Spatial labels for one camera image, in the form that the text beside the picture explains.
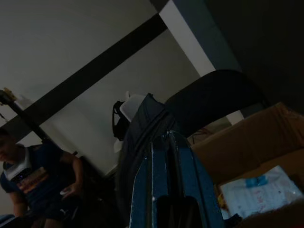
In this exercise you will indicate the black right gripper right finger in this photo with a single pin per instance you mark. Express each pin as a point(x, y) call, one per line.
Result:
point(192, 173)

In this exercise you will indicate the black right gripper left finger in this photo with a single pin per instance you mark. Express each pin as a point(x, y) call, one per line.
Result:
point(147, 178)

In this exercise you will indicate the dark cloth bag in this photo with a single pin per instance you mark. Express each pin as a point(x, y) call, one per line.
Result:
point(140, 133)

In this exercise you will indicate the brown cardboard box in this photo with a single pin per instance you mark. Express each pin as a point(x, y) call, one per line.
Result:
point(249, 142)

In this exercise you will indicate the white plastic packet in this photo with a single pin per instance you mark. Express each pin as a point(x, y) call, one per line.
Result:
point(259, 192)

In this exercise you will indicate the white plastic container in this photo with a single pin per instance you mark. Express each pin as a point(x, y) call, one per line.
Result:
point(133, 107)

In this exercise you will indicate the black chair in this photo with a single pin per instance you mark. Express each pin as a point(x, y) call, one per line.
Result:
point(213, 95)

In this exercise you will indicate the person in blue shirt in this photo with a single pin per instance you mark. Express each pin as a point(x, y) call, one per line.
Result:
point(40, 180)

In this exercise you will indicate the black wall beam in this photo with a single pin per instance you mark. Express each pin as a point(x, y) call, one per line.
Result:
point(95, 69)

